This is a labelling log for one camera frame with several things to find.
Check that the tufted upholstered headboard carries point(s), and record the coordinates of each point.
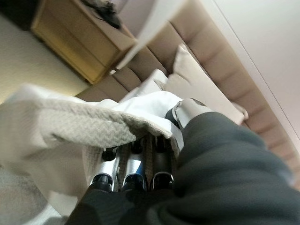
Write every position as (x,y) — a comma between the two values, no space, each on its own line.
(234,65)

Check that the white duvet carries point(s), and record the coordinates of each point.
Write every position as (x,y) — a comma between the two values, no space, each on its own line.
(145,103)

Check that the black object on nightstand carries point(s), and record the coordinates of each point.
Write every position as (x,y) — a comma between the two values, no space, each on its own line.
(107,14)

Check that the cream woven fringed blanket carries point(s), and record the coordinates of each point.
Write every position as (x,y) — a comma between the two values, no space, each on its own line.
(89,119)

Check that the large beige pillow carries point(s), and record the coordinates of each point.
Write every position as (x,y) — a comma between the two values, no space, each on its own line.
(199,79)

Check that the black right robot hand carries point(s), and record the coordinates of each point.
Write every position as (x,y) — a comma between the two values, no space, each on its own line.
(222,175)

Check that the wooden nightstand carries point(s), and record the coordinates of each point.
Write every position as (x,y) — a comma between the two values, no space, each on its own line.
(77,39)

